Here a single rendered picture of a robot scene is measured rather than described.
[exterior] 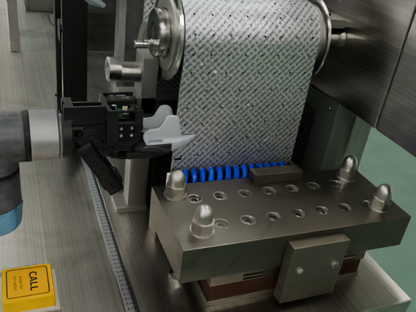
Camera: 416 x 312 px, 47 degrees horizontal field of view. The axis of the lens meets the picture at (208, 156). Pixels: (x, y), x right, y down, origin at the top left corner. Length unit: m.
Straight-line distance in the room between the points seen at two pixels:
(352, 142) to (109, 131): 0.65
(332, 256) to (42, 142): 0.46
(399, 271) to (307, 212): 1.76
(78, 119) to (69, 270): 0.25
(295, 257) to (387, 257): 1.85
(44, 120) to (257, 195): 0.35
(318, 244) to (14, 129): 0.46
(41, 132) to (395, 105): 0.54
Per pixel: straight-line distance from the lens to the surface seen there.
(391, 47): 0.83
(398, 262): 2.57
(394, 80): 0.82
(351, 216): 0.81
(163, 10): 0.76
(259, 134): 0.85
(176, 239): 0.68
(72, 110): 0.71
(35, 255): 0.84
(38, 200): 0.97
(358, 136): 1.18
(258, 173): 0.82
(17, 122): 0.71
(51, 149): 0.71
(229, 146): 0.83
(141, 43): 0.77
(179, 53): 0.72
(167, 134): 0.75
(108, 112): 0.70
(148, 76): 0.81
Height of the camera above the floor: 1.45
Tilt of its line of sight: 29 degrees down
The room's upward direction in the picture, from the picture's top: 9 degrees clockwise
